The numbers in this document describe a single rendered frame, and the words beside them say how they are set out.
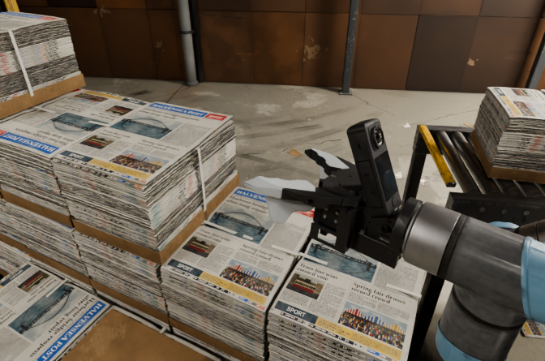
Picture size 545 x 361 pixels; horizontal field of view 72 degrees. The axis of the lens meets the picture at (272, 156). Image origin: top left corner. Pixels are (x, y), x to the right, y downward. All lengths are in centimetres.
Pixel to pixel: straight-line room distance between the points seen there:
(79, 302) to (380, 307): 85
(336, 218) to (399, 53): 394
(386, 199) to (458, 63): 414
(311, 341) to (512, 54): 418
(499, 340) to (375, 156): 23
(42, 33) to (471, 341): 128
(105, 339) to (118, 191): 44
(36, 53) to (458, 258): 122
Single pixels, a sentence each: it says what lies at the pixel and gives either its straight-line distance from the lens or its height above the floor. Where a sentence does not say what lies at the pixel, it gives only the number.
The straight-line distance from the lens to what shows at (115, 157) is 95.
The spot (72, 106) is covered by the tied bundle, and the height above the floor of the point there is 106.
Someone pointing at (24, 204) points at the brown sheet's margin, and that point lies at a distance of 128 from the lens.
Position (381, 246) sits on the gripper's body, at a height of 119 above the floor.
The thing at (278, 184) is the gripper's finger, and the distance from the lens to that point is 46.
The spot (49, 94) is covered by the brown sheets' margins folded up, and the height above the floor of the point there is 108.
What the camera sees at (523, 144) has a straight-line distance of 143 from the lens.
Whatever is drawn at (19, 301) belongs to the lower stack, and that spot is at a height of 60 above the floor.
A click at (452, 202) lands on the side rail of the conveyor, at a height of 79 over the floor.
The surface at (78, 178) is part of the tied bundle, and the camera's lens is 98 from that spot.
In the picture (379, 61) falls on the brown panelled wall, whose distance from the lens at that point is 437.
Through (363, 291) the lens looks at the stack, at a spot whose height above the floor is 83.
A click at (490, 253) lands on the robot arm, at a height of 125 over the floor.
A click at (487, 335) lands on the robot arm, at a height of 115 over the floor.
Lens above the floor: 152
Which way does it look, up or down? 31 degrees down
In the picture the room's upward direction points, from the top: straight up
